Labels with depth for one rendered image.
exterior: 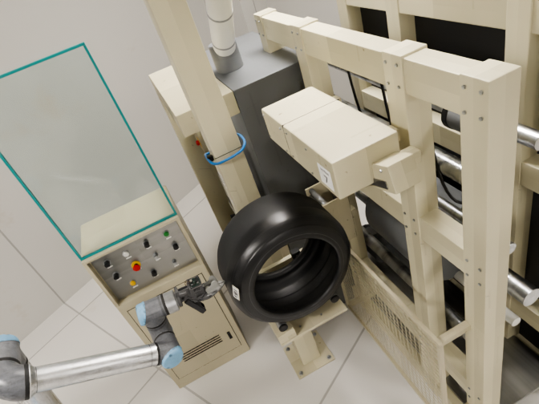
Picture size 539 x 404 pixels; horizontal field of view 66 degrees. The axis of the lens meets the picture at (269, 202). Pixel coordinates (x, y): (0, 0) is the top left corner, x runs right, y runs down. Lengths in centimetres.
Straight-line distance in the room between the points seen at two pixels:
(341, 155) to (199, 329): 183
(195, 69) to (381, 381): 209
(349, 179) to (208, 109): 69
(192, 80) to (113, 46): 277
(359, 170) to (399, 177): 13
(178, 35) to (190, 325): 180
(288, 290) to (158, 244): 79
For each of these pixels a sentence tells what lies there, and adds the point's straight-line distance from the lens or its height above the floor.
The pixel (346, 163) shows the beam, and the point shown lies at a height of 176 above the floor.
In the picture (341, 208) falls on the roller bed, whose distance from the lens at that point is 217.
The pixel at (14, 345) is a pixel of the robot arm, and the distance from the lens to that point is 181.
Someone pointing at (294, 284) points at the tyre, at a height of 91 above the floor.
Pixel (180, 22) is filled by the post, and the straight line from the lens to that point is 168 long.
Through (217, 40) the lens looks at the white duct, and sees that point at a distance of 222.
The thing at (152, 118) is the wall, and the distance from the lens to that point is 465.
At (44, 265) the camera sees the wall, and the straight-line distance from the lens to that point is 435.
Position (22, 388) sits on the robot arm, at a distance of 169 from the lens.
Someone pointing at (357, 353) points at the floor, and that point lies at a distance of 296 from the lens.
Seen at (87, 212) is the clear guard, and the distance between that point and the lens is 228.
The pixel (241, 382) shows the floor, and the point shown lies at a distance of 306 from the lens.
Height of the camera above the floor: 249
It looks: 35 degrees down
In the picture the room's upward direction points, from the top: 20 degrees counter-clockwise
